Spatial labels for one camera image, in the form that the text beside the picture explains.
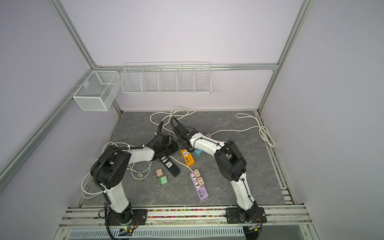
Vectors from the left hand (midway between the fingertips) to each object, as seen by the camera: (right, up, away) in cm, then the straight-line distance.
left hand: (182, 148), depth 96 cm
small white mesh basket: (-56, +37, +4) cm, 68 cm away
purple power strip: (+12, -21, -17) cm, 29 cm away
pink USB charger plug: (-13, -13, -9) cm, 21 cm away
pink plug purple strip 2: (+12, -15, -17) cm, 26 cm away
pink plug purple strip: (+10, -11, -15) cm, 21 cm away
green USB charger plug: (-10, -17, -12) cm, 23 cm away
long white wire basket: (-11, +46, +3) cm, 48 cm away
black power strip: (-9, -8, -5) cm, 13 cm away
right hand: (+1, +2, -1) cm, 3 cm away
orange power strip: (+4, -5, -4) cm, 8 cm away
